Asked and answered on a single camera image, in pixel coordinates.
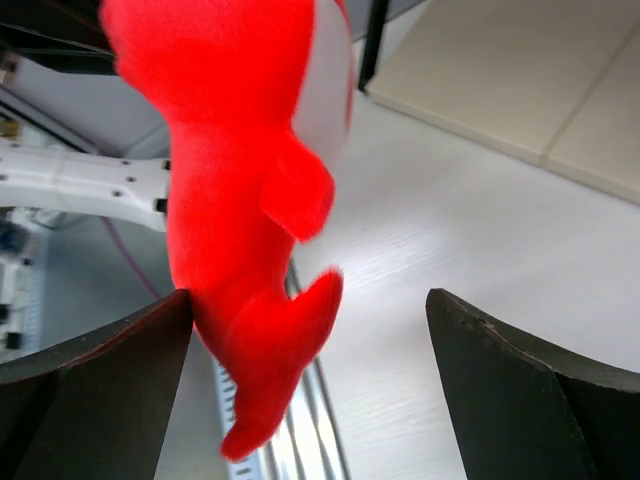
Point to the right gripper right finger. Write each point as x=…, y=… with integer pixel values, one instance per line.
x=524, y=408

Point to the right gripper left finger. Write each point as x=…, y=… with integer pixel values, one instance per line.
x=96, y=406

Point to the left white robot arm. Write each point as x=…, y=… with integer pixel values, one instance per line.
x=131, y=190

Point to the aluminium mounting rail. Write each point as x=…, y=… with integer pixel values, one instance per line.
x=307, y=444

